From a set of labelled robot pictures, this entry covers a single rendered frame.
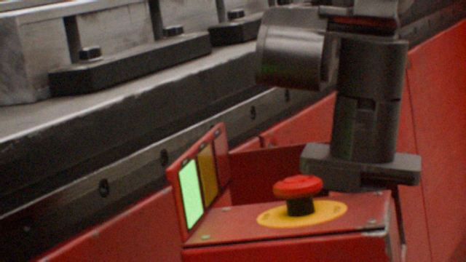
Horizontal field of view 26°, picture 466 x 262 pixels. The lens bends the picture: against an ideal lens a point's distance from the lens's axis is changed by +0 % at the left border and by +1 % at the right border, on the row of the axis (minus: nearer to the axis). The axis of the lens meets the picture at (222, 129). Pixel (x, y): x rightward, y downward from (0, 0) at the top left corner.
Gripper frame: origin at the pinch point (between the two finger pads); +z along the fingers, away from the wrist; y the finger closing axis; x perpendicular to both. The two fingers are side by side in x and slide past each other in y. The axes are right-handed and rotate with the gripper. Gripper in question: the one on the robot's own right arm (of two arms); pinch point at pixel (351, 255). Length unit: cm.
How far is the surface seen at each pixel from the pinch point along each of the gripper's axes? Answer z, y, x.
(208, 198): -5.3, 12.1, 6.3
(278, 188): -8.2, 5.8, 11.0
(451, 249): 36, -17, -124
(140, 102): -9.8, 22.8, -9.3
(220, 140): -8.7, 12.9, -1.6
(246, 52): -12.5, 16.8, -36.6
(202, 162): -8.3, 12.9, 6.3
